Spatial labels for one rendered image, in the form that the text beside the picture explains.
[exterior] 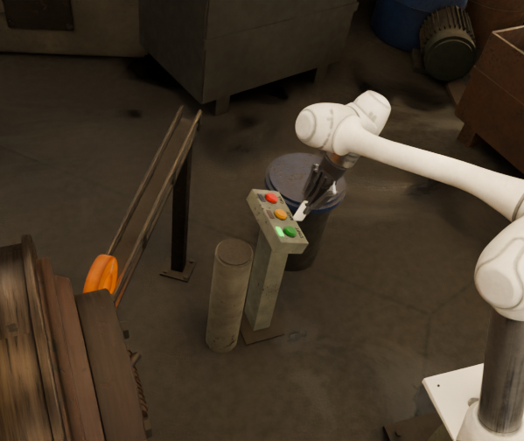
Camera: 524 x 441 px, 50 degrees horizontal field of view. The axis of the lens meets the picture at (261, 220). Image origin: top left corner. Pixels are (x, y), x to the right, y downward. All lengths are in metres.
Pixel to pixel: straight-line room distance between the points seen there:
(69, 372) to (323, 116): 0.90
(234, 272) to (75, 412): 1.17
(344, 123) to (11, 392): 0.98
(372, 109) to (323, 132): 0.19
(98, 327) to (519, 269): 0.74
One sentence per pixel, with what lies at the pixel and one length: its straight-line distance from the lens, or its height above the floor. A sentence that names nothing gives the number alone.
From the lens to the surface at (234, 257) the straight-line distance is 1.76.
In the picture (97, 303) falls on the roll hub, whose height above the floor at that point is 1.24.
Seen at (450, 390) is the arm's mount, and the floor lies 0.37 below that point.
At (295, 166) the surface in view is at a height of 0.43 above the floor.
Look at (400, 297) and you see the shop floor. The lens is 2.49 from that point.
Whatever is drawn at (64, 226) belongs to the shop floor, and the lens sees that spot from 2.57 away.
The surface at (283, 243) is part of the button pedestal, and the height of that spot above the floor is 0.61.
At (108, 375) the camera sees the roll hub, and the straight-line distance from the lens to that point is 0.72.
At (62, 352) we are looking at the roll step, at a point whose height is 1.31.
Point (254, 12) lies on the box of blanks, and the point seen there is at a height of 0.57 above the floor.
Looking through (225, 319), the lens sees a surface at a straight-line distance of 1.98.
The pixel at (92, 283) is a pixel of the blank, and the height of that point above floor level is 0.77.
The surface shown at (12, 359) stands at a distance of 0.64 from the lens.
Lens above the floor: 1.88
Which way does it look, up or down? 46 degrees down
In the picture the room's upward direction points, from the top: 11 degrees clockwise
